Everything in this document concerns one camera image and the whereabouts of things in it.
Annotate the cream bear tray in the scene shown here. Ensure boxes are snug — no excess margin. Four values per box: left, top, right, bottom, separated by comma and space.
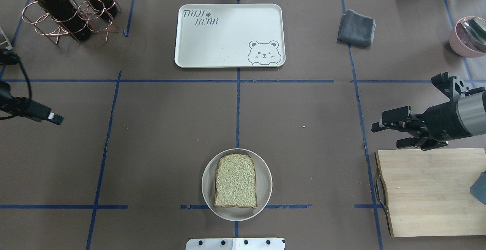
175, 3, 286, 68

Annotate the dark green wine bottle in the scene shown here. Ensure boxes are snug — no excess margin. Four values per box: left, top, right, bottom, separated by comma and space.
35, 0, 92, 42

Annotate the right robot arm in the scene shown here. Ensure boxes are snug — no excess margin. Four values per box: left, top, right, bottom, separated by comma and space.
371, 91, 486, 151

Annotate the bread slice toast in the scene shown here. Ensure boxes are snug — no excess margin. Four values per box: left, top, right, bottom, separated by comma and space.
213, 153, 257, 208

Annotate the copper wire bottle rack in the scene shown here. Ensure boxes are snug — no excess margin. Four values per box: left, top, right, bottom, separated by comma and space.
22, 0, 120, 44

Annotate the grey folded cloth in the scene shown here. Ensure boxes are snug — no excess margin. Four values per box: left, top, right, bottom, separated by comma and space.
337, 9, 376, 47

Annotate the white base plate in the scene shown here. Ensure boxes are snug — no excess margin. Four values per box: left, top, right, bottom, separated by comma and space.
185, 237, 286, 250

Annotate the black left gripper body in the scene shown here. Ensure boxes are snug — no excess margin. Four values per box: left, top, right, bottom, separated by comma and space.
0, 81, 52, 122

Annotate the pink bowl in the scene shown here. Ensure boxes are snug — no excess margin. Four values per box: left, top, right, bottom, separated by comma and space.
448, 16, 485, 58

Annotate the white wire cup rack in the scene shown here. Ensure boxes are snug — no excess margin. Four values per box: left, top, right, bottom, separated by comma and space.
0, 27, 13, 51

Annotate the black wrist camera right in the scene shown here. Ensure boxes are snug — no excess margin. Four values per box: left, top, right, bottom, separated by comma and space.
431, 72, 473, 101

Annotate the metal scoop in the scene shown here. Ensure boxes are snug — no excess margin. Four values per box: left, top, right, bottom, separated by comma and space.
460, 17, 486, 52

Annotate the wooden cutting board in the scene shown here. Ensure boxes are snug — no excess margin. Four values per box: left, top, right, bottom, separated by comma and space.
376, 148, 486, 237

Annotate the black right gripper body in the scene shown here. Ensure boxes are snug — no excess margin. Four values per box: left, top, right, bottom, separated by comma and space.
412, 102, 462, 151

